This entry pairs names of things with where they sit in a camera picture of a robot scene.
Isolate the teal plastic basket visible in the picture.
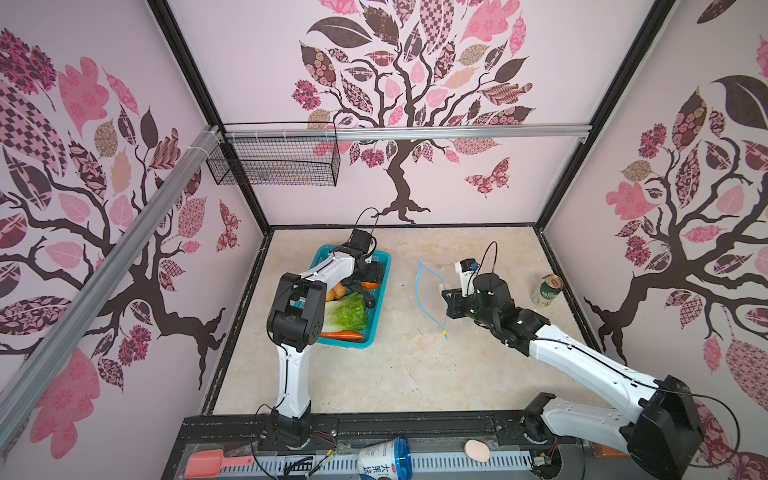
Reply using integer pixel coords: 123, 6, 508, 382
292, 244, 392, 350

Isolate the clear zip bag blue zipper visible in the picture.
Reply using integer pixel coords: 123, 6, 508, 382
414, 260, 448, 340

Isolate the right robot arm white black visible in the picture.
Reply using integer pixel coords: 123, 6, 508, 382
441, 259, 705, 479

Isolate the white cable tray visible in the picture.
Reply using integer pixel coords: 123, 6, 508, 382
217, 451, 535, 480

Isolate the aluminium rail back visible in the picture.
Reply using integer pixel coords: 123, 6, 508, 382
225, 124, 592, 142

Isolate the green drink can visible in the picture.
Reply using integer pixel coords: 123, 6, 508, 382
531, 274, 563, 307

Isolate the aluminium rail left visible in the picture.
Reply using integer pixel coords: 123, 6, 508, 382
1, 125, 222, 448

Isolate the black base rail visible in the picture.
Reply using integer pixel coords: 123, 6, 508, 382
161, 407, 682, 480

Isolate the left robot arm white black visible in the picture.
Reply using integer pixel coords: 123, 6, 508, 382
266, 228, 390, 447

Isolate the white blue yogurt cup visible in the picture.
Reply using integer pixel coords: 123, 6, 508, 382
357, 437, 413, 480

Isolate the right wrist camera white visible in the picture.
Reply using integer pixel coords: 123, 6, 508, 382
455, 258, 480, 297

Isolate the green lettuce cabbage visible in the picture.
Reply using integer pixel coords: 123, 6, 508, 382
322, 292, 368, 332

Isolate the red plastic scoop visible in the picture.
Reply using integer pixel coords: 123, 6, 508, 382
184, 450, 255, 479

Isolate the aluminium rail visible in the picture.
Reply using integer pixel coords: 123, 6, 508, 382
225, 124, 592, 142
1, 125, 222, 448

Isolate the black wire basket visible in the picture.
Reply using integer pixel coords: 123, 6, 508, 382
206, 120, 341, 187

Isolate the orange carrot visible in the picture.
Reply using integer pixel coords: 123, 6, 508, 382
320, 331, 364, 342

